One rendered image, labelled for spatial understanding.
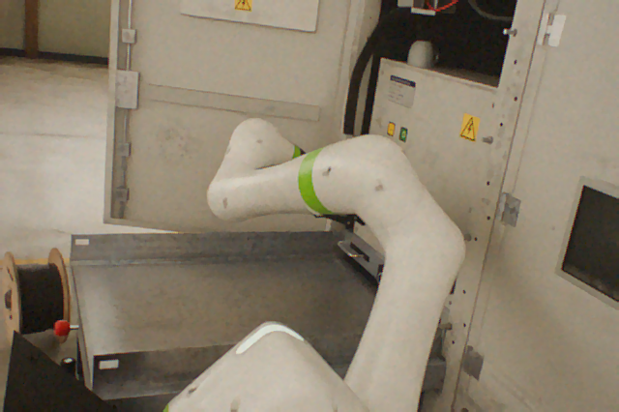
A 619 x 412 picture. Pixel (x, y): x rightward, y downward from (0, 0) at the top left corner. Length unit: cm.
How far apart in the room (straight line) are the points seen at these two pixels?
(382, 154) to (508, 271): 34
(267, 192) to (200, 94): 68
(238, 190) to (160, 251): 47
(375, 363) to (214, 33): 115
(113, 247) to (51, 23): 1073
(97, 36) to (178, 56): 1055
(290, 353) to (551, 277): 54
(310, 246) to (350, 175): 85
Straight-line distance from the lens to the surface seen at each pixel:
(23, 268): 292
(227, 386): 73
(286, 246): 180
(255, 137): 139
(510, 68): 125
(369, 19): 177
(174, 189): 191
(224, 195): 132
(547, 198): 113
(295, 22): 178
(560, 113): 112
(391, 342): 92
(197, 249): 172
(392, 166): 99
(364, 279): 173
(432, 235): 105
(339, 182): 101
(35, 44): 1224
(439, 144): 148
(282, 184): 115
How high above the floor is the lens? 150
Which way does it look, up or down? 17 degrees down
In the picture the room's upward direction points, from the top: 8 degrees clockwise
